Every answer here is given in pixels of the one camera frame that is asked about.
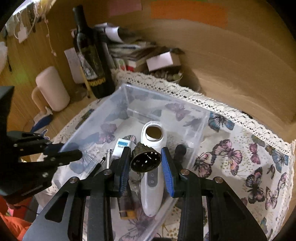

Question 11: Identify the brown rectangular lighter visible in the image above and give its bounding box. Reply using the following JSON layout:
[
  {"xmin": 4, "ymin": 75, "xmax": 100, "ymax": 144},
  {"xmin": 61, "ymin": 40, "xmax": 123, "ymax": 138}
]
[{"xmin": 117, "ymin": 193, "xmax": 136, "ymax": 220}]

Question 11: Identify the silver metal pen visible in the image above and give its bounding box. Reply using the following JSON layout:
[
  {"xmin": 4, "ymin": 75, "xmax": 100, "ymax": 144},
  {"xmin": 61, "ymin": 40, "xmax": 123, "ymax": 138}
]
[{"xmin": 106, "ymin": 149, "xmax": 112, "ymax": 169}]

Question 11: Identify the small white blue box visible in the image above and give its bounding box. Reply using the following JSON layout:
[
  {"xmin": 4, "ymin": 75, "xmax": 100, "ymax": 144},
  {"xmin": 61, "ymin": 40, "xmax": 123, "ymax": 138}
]
[{"xmin": 112, "ymin": 136, "xmax": 137, "ymax": 159}]

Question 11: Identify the black shiny bell cup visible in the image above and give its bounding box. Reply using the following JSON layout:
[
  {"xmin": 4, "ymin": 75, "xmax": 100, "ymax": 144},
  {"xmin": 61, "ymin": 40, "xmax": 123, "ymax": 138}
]
[{"xmin": 130, "ymin": 142, "xmax": 161, "ymax": 173}]

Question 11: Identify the clear plastic storage box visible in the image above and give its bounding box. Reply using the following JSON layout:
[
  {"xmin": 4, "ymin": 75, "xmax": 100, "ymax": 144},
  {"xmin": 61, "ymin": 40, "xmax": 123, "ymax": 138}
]
[{"xmin": 34, "ymin": 83, "xmax": 210, "ymax": 241}]

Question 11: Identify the white handheld massager device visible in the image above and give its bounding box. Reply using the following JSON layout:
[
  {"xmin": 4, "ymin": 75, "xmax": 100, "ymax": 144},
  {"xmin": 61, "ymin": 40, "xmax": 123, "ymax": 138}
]
[{"xmin": 140, "ymin": 121, "xmax": 167, "ymax": 217}]

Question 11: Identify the pink cylindrical mug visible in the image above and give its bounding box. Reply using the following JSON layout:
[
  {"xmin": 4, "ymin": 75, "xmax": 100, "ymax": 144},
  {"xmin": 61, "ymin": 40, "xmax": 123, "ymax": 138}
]
[{"xmin": 31, "ymin": 66, "xmax": 70, "ymax": 114}]

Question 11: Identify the butterfly print lace tablecloth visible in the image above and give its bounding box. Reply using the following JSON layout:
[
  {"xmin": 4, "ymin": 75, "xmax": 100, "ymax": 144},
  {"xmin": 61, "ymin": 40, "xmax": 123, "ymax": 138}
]
[{"xmin": 34, "ymin": 69, "xmax": 295, "ymax": 241}]

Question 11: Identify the white note paper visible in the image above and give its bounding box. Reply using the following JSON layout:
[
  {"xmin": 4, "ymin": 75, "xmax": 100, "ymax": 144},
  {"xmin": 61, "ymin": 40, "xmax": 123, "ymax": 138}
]
[{"xmin": 64, "ymin": 47, "xmax": 84, "ymax": 84}]

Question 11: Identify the dark wine bottle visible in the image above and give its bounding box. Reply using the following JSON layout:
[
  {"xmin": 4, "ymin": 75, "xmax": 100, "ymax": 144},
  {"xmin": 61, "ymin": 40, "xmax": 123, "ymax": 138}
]
[{"xmin": 73, "ymin": 5, "xmax": 115, "ymax": 98}]

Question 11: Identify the stack of books and papers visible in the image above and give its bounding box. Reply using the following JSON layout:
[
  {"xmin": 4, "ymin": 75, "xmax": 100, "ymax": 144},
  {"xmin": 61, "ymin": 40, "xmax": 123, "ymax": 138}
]
[{"xmin": 94, "ymin": 23, "xmax": 184, "ymax": 72}]

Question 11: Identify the small white cardboard box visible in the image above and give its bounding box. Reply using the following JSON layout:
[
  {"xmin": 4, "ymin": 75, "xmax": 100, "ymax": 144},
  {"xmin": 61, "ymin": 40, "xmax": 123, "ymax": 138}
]
[{"xmin": 146, "ymin": 52, "xmax": 181, "ymax": 71}]

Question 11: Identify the pink sticky note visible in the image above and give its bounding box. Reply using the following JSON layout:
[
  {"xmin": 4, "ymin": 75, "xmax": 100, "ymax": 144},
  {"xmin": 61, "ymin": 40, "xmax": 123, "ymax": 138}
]
[{"xmin": 108, "ymin": 0, "xmax": 142, "ymax": 16}]

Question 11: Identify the orange sticky note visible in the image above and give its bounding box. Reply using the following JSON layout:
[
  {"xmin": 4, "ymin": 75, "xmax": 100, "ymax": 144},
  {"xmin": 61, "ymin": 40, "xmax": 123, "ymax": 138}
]
[{"xmin": 151, "ymin": 1, "xmax": 228, "ymax": 28}]

